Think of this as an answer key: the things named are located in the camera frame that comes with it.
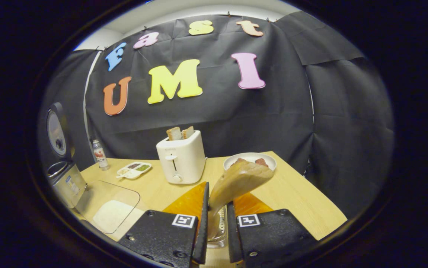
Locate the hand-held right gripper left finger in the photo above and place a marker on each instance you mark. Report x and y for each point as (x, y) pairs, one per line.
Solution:
(202, 238)

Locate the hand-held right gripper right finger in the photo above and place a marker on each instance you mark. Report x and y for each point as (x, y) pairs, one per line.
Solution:
(232, 238)

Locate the wooden spoon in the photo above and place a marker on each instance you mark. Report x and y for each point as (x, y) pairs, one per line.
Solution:
(236, 180)

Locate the dark grey rice cooker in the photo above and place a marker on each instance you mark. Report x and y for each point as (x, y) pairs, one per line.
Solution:
(67, 182)

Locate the clear plastic rice box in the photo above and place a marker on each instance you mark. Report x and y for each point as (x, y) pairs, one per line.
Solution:
(102, 191)

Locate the brown meat piece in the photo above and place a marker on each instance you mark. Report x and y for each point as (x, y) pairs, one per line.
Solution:
(239, 160)
(261, 162)

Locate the white toaster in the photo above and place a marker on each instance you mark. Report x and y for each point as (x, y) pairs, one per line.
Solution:
(188, 160)

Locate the white round plate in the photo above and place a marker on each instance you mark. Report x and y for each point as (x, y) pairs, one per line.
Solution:
(253, 156)

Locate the white divided condiment dish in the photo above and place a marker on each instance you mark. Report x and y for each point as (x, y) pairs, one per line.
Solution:
(134, 170)

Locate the toast slice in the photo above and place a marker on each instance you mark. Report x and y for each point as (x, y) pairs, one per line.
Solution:
(188, 132)
(174, 134)

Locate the black backdrop cloth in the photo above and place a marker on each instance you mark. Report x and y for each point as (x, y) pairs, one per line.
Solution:
(255, 123)

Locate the small plastic bottle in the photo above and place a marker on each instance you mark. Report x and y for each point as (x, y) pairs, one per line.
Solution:
(100, 156)

